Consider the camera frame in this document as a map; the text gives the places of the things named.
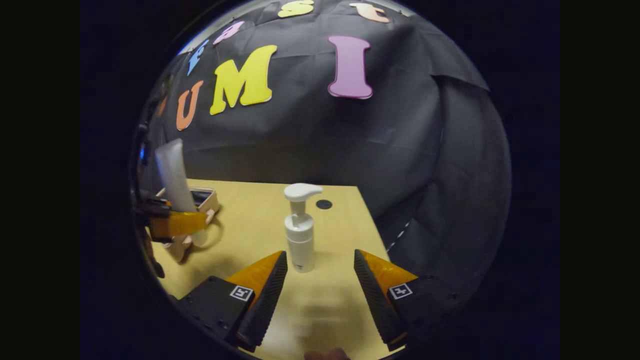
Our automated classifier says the white pump bottle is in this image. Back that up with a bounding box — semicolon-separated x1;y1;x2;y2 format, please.
283;183;324;274

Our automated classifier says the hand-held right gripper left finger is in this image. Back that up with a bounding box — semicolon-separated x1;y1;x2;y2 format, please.
178;251;290;353

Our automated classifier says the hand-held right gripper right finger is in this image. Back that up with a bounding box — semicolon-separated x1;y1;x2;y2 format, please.
354;249;463;352

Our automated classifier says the black backdrop cloth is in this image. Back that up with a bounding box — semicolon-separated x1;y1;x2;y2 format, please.
136;0;513;301

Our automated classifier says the white squeeze tube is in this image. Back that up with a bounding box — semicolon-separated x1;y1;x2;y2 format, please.
154;138;209;248

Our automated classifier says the beige suitcase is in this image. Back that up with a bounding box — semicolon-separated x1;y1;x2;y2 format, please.
155;186;221;264

